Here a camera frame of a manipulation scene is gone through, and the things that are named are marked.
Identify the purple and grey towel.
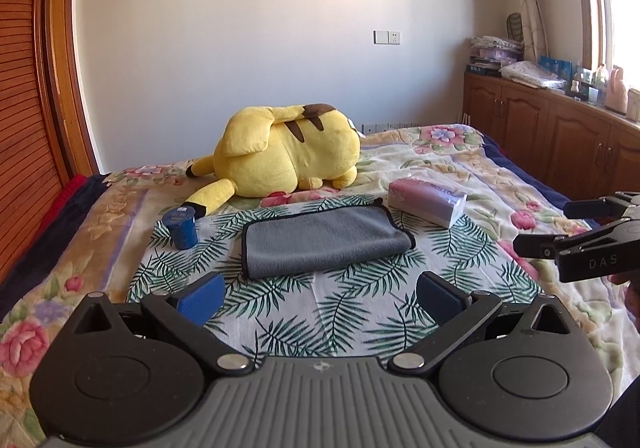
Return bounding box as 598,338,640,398
241,199,416,280

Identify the palm leaf print cloth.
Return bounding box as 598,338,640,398
127,195,540,364

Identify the dark blue cup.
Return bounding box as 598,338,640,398
162,207,198,250

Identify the wooden low cabinet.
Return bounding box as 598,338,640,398
462,72,639,199

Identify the floral bed quilt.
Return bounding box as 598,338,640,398
1,124,639,447

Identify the pink tissue pack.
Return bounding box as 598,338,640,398
387,177,468,228

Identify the red blanket edge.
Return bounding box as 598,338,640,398
36,174,88,236

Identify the yellow Pikachu plush toy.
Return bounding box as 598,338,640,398
184,104,360,219

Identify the stack of folded linens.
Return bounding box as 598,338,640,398
466,36,524,78

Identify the wooden louvered wardrobe door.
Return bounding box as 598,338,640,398
1,0,99,275

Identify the white wall socket plate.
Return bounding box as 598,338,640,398
373,30,401,45

